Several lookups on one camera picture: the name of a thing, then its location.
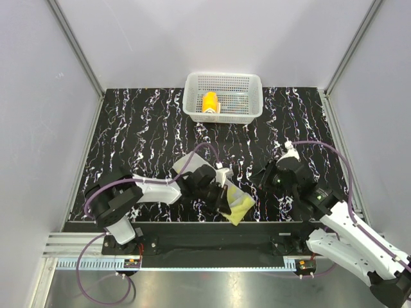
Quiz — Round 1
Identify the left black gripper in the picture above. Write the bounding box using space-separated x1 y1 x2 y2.
194 181 231 214

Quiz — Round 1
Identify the grey towel yellow frog print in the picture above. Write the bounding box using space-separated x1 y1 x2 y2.
172 151 256 226

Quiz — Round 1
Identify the grey and orange towel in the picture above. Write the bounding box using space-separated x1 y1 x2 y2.
202 92 221 114

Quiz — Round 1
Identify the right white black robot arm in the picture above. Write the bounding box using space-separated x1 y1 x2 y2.
251 158 410 307

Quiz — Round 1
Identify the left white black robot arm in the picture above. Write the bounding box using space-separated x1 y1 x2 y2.
84 164 232 254

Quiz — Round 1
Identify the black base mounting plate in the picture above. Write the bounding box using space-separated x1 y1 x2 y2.
101 222 311 263

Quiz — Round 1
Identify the white plastic mesh basket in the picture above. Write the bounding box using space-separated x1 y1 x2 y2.
182 72 263 124

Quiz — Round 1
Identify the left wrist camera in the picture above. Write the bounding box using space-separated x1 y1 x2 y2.
215 167 233 187

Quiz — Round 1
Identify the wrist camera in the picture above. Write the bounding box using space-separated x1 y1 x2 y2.
215 167 233 187
277 141 301 167

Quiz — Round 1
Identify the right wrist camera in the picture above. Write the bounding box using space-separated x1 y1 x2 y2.
277 141 301 167

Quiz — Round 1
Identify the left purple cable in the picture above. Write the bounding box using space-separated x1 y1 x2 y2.
76 142 222 304

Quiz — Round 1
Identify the purple cable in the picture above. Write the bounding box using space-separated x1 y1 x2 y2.
76 142 222 304
284 140 411 279

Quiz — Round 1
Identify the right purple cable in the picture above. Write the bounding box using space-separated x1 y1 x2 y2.
284 140 411 279

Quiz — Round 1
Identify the white slotted cable duct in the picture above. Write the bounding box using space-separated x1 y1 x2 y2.
56 257 316 272

